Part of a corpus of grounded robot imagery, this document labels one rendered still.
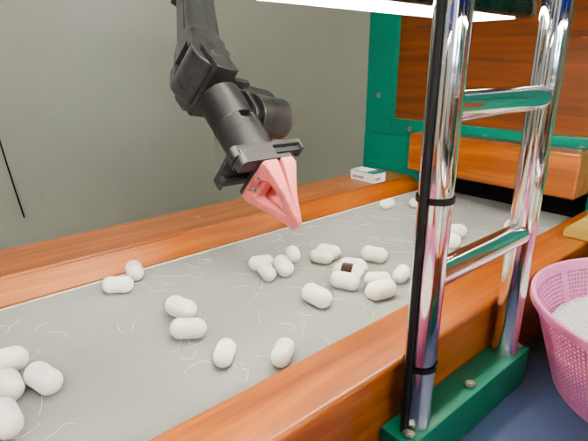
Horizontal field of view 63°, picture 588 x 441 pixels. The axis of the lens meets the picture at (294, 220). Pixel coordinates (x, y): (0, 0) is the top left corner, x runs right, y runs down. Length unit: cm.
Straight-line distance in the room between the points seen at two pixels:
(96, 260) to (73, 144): 199
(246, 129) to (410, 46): 54
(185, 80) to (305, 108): 178
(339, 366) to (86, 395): 20
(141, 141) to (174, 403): 241
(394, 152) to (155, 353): 73
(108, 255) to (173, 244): 9
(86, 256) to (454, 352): 43
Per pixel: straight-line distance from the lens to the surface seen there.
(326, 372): 38
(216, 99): 61
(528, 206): 47
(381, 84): 107
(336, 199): 85
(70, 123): 259
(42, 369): 44
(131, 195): 277
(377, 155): 108
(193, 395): 41
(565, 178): 83
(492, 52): 95
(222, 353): 42
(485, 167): 88
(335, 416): 36
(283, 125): 67
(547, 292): 60
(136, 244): 66
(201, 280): 59
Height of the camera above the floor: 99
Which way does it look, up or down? 18 degrees down
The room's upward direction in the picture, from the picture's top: straight up
